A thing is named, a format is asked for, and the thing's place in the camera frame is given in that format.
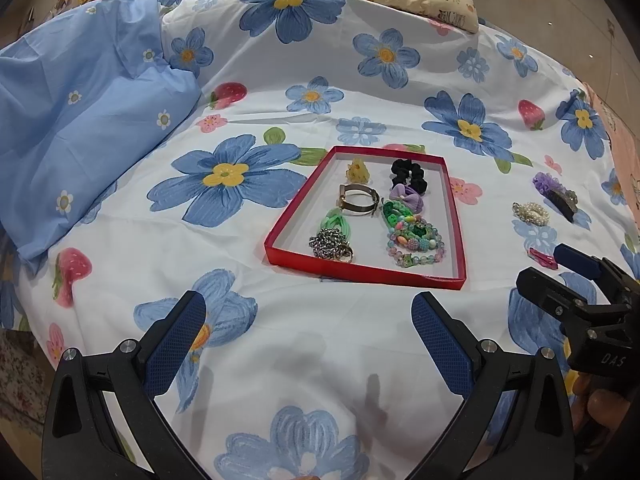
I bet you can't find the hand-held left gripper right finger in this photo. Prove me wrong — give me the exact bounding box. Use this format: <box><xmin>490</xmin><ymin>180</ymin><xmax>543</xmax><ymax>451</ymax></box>
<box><xmin>405</xmin><ymin>291</ymin><xmax>577</xmax><ymax>480</ymax></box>

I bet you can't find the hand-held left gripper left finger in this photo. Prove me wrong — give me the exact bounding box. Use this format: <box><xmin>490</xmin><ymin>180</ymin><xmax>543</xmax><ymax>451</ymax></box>
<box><xmin>41</xmin><ymin>290</ymin><xmax>211</xmax><ymax>480</ymax></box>

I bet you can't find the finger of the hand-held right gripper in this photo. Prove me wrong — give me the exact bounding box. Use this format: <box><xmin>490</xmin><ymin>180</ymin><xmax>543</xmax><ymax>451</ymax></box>
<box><xmin>553</xmin><ymin>243</ymin><xmax>632</xmax><ymax>307</ymax></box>
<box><xmin>516</xmin><ymin>266</ymin><xmax>592</xmax><ymax>332</ymax></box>

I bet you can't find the pink hair clip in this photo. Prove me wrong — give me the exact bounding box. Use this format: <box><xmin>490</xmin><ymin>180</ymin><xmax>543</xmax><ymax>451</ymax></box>
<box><xmin>528</xmin><ymin>247</ymin><xmax>559</xmax><ymax>270</ymax></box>

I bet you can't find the red shallow box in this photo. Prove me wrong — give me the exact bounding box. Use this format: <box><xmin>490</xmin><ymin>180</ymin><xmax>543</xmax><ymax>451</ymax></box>
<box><xmin>264</xmin><ymin>145</ymin><xmax>468</xmax><ymax>292</ymax></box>

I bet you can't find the purple bow hair tie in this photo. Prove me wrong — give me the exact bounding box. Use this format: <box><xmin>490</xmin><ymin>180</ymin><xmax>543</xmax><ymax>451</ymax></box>
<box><xmin>388</xmin><ymin>183</ymin><xmax>426</xmax><ymax>211</ymax></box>

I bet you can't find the brown strap wristwatch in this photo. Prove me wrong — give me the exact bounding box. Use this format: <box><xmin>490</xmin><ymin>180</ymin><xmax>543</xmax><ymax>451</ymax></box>
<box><xmin>337</xmin><ymin>183</ymin><xmax>382</xmax><ymax>217</ymax></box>

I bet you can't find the person's right hand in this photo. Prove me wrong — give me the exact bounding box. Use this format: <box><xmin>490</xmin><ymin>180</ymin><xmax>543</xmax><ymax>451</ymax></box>
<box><xmin>570</xmin><ymin>372</ymin><xmax>640</xmax><ymax>441</ymax></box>

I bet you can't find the dark hair clip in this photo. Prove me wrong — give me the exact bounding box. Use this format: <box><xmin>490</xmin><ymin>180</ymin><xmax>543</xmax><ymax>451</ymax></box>
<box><xmin>547</xmin><ymin>187</ymin><xmax>580</xmax><ymax>224</ymax></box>

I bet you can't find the pearl hair accessory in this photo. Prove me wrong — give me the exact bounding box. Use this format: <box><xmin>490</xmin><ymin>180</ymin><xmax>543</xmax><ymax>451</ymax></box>
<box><xmin>512</xmin><ymin>201</ymin><xmax>550</xmax><ymax>227</ymax></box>

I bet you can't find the purple flower hair clip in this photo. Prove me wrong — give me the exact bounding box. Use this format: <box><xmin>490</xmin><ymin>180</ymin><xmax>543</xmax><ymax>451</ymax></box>
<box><xmin>532</xmin><ymin>171</ymin><xmax>566</xmax><ymax>196</ymax></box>

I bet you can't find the pink printed blanket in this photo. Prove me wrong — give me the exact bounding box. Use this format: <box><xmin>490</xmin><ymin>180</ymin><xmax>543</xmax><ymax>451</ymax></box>
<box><xmin>581</xmin><ymin>81</ymin><xmax>640</xmax><ymax>202</ymax></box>

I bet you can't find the white floral bed sheet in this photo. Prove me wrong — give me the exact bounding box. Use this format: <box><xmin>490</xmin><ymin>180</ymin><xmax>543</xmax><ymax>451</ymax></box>
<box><xmin>0</xmin><ymin>0</ymin><xmax>640</xmax><ymax>480</ymax></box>

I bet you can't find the green braided scrunchie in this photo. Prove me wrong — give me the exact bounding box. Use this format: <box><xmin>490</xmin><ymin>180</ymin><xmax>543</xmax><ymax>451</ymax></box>
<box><xmin>380</xmin><ymin>199</ymin><xmax>419</xmax><ymax>232</ymax></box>

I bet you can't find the small-floral patterned cloth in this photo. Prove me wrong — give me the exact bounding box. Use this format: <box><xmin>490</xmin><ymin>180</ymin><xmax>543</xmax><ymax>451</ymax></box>
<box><xmin>0</xmin><ymin>330</ymin><xmax>58</xmax><ymax>441</ymax></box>

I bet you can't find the black scrunchie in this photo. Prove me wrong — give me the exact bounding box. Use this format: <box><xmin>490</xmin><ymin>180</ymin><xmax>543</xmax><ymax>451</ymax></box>
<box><xmin>389</xmin><ymin>158</ymin><xmax>431</xmax><ymax>194</ymax></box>

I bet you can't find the yellow hair claw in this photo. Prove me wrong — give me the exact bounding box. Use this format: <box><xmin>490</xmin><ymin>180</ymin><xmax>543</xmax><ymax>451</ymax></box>
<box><xmin>345</xmin><ymin>157</ymin><xmax>372</xmax><ymax>184</ymax></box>

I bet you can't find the light blue flowered pillow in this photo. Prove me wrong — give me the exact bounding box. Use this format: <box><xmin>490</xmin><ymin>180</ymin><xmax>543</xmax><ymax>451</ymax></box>
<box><xmin>0</xmin><ymin>0</ymin><xmax>204</xmax><ymax>262</ymax></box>

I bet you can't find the pastel glass bead bracelet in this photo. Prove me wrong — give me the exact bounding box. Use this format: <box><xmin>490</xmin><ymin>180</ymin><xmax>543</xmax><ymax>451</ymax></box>
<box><xmin>386</xmin><ymin>236</ymin><xmax>447</xmax><ymax>267</ymax></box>

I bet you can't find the colourful bead bracelet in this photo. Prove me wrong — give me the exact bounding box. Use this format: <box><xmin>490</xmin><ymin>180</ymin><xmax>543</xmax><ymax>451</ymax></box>
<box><xmin>387</xmin><ymin>217</ymin><xmax>441</xmax><ymax>254</ymax></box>

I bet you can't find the silver chain bracelet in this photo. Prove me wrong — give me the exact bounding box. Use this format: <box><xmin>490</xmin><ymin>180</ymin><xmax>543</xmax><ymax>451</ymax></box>
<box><xmin>308</xmin><ymin>228</ymin><xmax>351</xmax><ymax>261</ymax></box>

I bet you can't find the green hair tie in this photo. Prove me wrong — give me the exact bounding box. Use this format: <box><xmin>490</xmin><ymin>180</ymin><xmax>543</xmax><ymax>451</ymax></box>
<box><xmin>320</xmin><ymin>208</ymin><xmax>357</xmax><ymax>241</ymax></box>

